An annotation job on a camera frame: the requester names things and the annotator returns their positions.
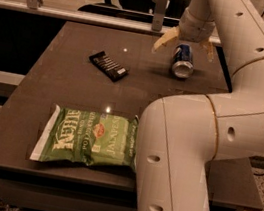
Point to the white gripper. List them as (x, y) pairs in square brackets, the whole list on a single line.
[(193, 31)]

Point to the blue pepsi can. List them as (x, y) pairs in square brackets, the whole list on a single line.
[(182, 63)]

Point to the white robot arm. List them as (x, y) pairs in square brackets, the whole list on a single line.
[(177, 135)]

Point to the black office chair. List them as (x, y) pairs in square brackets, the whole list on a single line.
[(138, 10)]

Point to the black snack bar packet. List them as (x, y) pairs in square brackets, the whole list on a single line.
[(108, 66)]

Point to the dark brown table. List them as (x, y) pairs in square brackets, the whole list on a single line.
[(65, 76)]

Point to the green kettle chips bag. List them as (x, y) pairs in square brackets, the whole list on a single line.
[(89, 138)]

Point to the middle metal glass bracket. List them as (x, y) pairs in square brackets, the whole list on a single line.
[(159, 15)]

